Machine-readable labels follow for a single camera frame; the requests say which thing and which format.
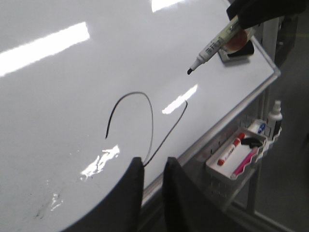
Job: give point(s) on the pink marker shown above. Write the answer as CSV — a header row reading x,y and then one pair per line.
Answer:
x,y
240,169

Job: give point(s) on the red capped whiteboard marker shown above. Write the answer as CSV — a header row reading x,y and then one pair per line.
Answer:
x,y
229,150

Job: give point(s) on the whiteboard eraser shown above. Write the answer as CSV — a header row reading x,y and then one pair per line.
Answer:
x,y
243,54

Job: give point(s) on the black whiteboard marker with magnet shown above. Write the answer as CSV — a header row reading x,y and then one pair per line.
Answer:
x,y
231,38

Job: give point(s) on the white blue tube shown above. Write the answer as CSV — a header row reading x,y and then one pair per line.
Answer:
x,y
257,126

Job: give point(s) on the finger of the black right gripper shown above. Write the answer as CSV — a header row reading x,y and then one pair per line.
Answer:
x,y
255,12

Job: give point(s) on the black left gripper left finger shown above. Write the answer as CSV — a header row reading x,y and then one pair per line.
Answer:
x,y
119,211

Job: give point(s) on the white spray bottle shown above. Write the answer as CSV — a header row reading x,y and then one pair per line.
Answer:
x,y
274,119

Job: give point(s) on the black clip in tray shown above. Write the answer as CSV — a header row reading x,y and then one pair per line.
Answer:
x,y
251,142

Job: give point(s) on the white plastic marker tray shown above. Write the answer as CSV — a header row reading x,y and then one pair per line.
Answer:
x,y
223,189

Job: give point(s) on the white whiteboard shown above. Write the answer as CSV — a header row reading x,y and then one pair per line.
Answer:
x,y
86,85

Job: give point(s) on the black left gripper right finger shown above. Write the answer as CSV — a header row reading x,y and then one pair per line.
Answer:
x,y
186,208

